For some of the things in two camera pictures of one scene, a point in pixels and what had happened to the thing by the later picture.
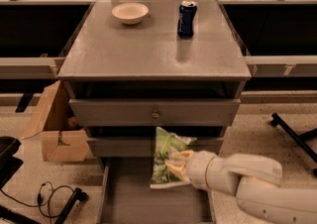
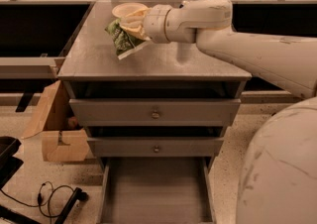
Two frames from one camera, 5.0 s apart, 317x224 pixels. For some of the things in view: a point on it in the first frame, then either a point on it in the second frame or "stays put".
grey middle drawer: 144,147 stays put
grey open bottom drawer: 126,196 stays put
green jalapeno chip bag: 164,143 → 123,42
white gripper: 197,169 → 155,23
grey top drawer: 155,112 stays put
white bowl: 130,13 stays put
